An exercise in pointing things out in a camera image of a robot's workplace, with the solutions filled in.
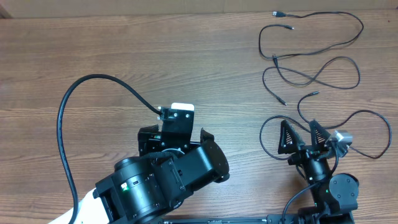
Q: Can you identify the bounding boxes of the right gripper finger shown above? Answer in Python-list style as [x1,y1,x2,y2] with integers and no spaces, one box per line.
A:
[309,120,330,151]
[278,119,305,154]

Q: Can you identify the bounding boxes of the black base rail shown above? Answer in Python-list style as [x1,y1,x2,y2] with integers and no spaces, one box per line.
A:
[159,214,355,224]

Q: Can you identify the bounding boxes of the long black USB cable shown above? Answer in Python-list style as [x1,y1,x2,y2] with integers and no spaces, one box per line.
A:
[258,11,364,60]

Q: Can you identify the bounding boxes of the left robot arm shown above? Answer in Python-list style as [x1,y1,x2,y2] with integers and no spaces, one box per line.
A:
[74,103,229,223]

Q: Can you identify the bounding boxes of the short black cable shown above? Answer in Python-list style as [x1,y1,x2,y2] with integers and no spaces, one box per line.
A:
[259,91,392,161]
[262,55,361,106]

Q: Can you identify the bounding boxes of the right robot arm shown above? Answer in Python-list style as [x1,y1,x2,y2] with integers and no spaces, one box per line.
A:
[278,120,359,223]

